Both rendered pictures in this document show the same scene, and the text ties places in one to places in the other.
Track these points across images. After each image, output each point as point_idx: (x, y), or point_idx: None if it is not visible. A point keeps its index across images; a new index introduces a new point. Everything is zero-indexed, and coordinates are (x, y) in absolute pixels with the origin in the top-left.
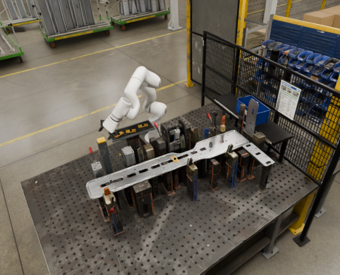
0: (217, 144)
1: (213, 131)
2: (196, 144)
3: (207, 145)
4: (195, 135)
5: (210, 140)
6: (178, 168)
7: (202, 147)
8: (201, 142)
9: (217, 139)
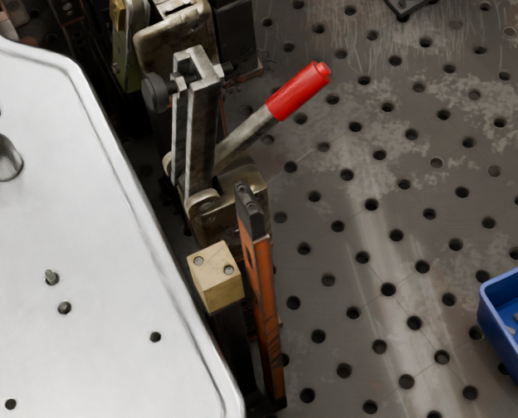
0: (23, 226)
1: (178, 186)
2: (42, 55)
3: (24, 139)
4: (114, 28)
5: (90, 172)
6: (114, 78)
7: (1, 99)
8: (77, 95)
9: (99, 229)
